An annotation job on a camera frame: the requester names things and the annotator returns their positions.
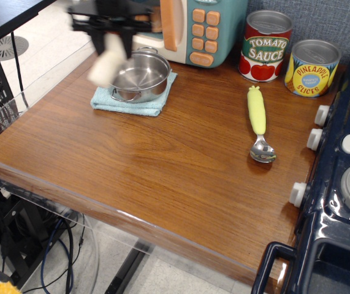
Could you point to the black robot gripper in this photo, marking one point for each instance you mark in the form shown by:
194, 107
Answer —
97, 17

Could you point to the plush brown white mushroom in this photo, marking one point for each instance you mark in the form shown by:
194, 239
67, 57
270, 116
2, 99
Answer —
107, 65

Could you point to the silver metal pan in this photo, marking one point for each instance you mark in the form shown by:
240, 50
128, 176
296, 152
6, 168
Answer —
142, 78

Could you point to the light blue folded cloth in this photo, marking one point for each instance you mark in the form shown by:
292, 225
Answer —
102, 101

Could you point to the teal cream toy microwave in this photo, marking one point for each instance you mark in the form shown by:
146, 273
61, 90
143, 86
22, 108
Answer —
199, 33

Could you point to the clear acrylic table guard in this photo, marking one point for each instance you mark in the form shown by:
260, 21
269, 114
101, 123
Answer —
20, 104

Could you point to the tomato sauce can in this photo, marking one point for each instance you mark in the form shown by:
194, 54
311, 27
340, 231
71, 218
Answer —
266, 39

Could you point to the pineapple slices can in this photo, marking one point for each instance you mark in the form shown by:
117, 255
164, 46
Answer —
312, 67

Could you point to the white stove knob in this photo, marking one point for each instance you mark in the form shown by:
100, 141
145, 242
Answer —
321, 115
297, 194
314, 139

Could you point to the black table leg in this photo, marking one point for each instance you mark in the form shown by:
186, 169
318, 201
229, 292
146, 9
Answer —
125, 272

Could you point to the dark blue toy stove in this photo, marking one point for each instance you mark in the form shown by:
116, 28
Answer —
319, 261

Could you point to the spoon with yellow-green handle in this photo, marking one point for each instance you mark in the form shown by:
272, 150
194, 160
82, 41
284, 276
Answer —
261, 151

